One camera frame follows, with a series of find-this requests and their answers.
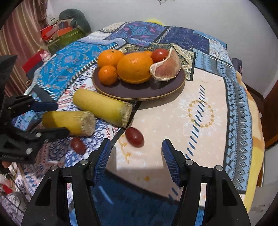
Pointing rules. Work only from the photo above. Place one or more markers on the red tomato on plate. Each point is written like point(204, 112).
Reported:
point(159, 55)

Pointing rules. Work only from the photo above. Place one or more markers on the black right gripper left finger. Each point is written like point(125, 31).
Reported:
point(49, 204)

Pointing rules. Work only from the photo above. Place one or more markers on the pink doll figure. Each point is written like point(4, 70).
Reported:
point(45, 56)

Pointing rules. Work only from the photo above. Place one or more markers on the large orange on plate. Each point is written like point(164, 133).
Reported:
point(134, 67)

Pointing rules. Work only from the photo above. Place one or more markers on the dark red grape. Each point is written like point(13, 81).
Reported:
point(134, 137)
point(78, 146)

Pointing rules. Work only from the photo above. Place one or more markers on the yellow curved headboard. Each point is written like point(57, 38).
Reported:
point(153, 20)

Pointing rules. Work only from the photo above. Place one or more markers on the green box with clutter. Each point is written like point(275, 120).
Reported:
point(61, 34)

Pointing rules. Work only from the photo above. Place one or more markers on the grey plush toy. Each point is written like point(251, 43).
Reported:
point(77, 19)

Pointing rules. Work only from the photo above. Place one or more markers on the blue patchwork tablecloth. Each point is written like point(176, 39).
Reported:
point(208, 119)

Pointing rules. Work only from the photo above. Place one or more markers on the dark purple round plate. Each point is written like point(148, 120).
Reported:
point(145, 91)

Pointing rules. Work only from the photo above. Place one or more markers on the small orange at plate back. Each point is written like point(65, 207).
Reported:
point(148, 53)

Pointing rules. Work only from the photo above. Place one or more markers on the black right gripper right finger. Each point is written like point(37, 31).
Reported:
point(223, 205)

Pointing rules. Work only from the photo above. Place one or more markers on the brown wooden door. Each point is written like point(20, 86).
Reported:
point(269, 117)

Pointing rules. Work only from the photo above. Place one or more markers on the pink peeled pomelo segment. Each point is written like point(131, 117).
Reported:
point(168, 68)

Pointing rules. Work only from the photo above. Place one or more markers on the brown striped curtain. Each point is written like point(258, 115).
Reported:
point(20, 36)

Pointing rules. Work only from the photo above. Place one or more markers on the red gift box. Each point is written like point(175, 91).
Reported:
point(34, 62)

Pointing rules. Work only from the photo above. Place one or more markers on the small orange mandarin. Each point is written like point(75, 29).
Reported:
point(108, 75)

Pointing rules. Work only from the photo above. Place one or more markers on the left orange on plate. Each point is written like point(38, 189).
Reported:
point(109, 57)

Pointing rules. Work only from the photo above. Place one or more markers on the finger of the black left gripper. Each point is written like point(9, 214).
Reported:
point(37, 136)
point(32, 106)

